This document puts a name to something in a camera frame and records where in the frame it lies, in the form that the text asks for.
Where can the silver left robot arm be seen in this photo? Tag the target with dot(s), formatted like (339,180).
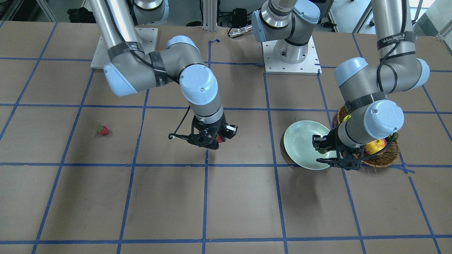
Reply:
(364,88)

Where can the red yellow apple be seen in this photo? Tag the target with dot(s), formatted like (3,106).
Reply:
(375,146)

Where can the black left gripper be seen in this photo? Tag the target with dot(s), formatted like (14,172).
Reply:
(332,141)

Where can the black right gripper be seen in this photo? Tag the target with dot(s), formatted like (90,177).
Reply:
(230,129)

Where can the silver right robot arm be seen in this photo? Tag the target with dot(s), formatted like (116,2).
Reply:
(131,69)

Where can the light green plate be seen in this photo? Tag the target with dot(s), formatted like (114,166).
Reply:
(298,144)

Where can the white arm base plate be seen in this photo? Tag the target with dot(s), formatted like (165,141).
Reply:
(146,42)
(280,57)

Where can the brown wicker basket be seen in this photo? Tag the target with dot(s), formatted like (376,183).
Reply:
(386,158)

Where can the aluminium frame post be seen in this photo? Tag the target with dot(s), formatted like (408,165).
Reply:
(210,15)

